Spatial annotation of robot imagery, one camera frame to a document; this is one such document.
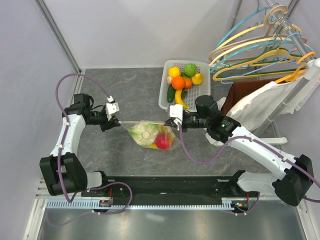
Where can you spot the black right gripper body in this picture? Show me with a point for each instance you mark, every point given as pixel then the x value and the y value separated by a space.
pixel 179 125

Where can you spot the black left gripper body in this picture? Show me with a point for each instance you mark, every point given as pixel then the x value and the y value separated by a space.
pixel 105 126

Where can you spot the clear polka dot zip bag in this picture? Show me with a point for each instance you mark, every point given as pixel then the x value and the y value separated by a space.
pixel 127 124

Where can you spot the red apple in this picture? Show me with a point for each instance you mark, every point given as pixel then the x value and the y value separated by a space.
pixel 163 141

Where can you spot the white cauliflower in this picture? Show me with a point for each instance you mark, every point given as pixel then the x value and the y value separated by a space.
pixel 144 133

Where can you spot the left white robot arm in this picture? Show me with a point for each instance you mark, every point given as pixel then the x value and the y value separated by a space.
pixel 62 171

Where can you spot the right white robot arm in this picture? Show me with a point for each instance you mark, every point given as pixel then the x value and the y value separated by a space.
pixel 289 178

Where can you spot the green cucumber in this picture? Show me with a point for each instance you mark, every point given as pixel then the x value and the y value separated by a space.
pixel 170 94

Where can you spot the orange fruit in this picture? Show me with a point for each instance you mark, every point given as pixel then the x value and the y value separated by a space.
pixel 178 83

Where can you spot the garlic bulb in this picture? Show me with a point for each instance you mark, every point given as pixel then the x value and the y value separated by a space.
pixel 169 79

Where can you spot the small tangerine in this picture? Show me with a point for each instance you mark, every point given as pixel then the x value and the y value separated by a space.
pixel 188 83

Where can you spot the small yellow pepper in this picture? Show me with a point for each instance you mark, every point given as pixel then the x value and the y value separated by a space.
pixel 197 79

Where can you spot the yellow lemon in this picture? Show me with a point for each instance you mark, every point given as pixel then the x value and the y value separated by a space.
pixel 174 71

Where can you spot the green bumpy fruit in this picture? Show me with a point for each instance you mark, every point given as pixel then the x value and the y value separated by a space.
pixel 190 69

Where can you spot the white perforated plastic basket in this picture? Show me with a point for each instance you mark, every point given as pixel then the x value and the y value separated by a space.
pixel 188 95

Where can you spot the green clothes hanger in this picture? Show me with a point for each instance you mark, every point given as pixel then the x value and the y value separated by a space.
pixel 261 65

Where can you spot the brown folded cloth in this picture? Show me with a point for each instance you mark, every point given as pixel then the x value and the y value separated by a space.
pixel 240 89

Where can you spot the white cloth garment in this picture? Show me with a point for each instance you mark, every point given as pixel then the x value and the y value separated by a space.
pixel 252 110

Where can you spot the white rack base foot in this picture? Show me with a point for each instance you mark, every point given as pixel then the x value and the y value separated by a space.
pixel 276 140

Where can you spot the yellow clothes hanger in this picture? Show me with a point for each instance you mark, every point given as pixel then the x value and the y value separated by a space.
pixel 245 54

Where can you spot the orange clothes hanger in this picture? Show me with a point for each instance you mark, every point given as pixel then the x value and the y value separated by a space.
pixel 293 76

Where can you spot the beige clothes hanger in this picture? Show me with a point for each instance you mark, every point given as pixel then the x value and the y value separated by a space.
pixel 234 41

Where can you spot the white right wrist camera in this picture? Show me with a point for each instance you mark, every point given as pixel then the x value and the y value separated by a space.
pixel 175 113

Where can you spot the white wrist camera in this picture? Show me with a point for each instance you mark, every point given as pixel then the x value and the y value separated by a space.
pixel 111 107
pixel 175 113

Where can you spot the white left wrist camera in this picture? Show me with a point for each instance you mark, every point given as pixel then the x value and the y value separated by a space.
pixel 111 107

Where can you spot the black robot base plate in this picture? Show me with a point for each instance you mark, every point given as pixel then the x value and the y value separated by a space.
pixel 181 189

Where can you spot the slotted cable duct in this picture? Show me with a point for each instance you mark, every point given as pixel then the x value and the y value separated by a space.
pixel 96 204

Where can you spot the aluminium frame post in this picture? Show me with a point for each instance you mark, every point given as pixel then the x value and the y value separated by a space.
pixel 46 13

